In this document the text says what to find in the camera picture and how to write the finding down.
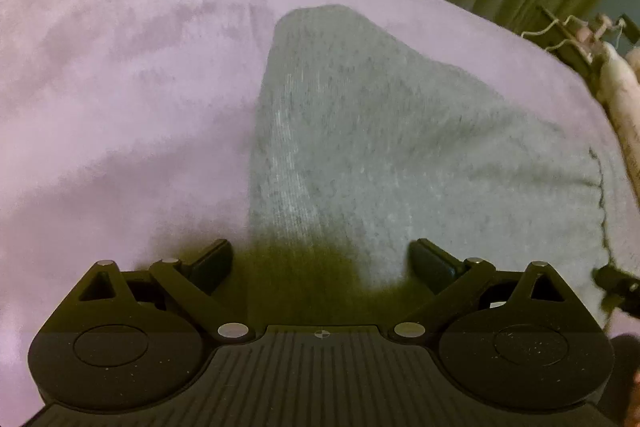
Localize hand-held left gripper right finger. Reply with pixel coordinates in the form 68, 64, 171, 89
388, 239, 597, 343

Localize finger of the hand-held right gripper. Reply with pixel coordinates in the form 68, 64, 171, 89
592, 265, 640, 322

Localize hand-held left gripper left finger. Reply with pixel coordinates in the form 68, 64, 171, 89
49, 239, 257, 343

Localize grey pants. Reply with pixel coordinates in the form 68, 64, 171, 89
247, 4, 627, 308

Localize pink fleece blanket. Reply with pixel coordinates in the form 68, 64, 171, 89
0, 0, 640, 413

